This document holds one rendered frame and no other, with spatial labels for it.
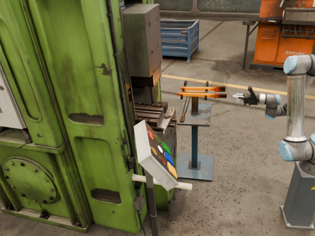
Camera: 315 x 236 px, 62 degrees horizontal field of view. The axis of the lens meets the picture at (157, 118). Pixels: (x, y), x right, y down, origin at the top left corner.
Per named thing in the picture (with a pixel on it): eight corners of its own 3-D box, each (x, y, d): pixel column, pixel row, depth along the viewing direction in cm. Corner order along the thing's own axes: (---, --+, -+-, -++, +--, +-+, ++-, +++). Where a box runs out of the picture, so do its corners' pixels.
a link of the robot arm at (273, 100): (280, 108, 218) (282, 97, 212) (264, 107, 221) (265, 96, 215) (278, 102, 225) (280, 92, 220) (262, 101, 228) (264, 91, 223)
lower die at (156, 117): (164, 115, 217) (163, 106, 213) (157, 129, 201) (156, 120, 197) (117, 111, 229) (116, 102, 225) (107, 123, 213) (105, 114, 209)
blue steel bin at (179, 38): (199, 50, 625) (200, 18, 586) (190, 62, 564) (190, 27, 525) (153, 47, 668) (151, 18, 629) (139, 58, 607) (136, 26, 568)
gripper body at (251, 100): (243, 105, 225) (258, 106, 222) (243, 96, 220) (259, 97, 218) (242, 100, 231) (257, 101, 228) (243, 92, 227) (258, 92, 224)
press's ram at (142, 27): (165, 57, 204) (162, 1, 183) (150, 77, 173) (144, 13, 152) (116, 55, 216) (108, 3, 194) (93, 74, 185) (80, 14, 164)
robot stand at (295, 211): (305, 208, 240) (323, 158, 207) (314, 230, 221) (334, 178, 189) (280, 207, 243) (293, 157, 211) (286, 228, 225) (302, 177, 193)
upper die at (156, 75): (161, 75, 198) (161, 63, 193) (153, 87, 183) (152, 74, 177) (110, 72, 210) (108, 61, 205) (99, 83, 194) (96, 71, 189)
